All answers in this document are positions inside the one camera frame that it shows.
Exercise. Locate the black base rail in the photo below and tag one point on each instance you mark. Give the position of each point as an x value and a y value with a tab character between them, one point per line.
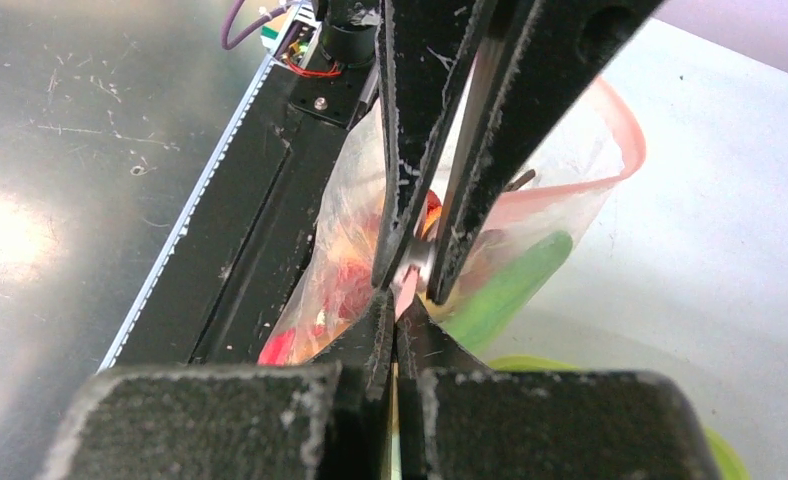
245	235

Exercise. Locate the green cucumber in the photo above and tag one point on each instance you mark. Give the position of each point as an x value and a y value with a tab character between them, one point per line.
477	322

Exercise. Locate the green plastic bin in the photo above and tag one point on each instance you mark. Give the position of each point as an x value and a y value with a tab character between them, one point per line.
609	424

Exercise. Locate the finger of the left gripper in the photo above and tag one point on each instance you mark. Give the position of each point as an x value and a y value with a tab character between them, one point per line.
425	51
535	61

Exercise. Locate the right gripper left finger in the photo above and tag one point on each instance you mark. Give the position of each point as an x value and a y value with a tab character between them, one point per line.
326	419

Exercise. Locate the clear zip top bag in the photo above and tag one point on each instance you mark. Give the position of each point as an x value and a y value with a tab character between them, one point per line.
562	186

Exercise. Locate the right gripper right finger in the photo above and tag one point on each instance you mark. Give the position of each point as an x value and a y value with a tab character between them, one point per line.
460	419

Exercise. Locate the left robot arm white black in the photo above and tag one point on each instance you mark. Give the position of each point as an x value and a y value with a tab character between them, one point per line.
348	26

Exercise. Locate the red chili pepper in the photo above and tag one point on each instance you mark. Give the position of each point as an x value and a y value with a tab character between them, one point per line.
280	349

